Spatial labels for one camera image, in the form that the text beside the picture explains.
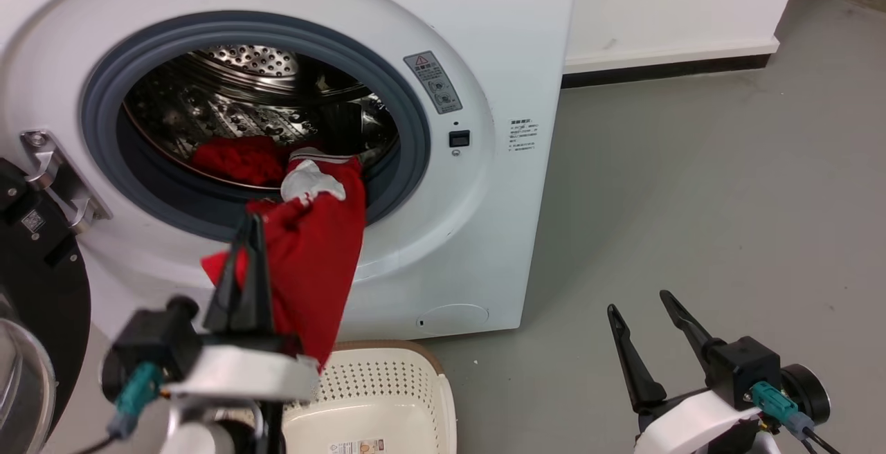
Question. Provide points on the white front-load washing machine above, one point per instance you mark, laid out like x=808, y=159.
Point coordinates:
x=498, y=39

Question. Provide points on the white text label sticker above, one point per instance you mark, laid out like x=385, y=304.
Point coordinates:
x=522, y=135

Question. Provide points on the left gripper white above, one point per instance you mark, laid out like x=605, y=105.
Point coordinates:
x=242, y=374

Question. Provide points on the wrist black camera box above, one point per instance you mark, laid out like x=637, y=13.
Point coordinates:
x=740, y=367
x=149, y=347

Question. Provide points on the cream perforated laundry basket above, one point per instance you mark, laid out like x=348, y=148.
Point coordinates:
x=387, y=392

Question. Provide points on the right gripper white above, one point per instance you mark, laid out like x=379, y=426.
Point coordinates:
x=692, y=423

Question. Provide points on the red cloth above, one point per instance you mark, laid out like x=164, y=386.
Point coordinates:
x=239, y=158

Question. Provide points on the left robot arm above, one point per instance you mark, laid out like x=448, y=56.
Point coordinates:
x=221, y=430

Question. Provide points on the grey rubber door gasket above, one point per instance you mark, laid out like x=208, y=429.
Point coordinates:
x=408, y=115

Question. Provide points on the black door latch socket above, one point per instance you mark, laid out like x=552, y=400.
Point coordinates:
x=459, y=138

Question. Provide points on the perforated steel washer drum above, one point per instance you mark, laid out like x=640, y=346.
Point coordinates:
x=208, y=94

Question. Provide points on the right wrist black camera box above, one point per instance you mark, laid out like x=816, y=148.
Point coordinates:
x=740, y=367

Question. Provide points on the red garment with white lining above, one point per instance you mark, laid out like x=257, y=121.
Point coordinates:
x=315, y=253

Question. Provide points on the white code sticker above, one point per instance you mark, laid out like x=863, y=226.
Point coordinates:
x=32, y=221

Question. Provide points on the grey warning sticker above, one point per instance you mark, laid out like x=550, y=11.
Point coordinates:
x=432, y=82

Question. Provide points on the black round washer door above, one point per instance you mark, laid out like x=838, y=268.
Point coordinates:
x=48, y=281

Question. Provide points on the basket product label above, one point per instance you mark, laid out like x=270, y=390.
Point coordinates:
x=356, y=447

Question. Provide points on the round drain filter cover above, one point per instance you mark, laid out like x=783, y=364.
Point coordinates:
x=455, y=317

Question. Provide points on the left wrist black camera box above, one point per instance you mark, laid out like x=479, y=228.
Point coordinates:
x=149, y=347

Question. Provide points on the metal door hinge bracket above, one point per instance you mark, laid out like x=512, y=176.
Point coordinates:
x=59, y=177

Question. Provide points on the black wall baseboard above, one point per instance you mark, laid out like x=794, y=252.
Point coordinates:
x=664, y=70

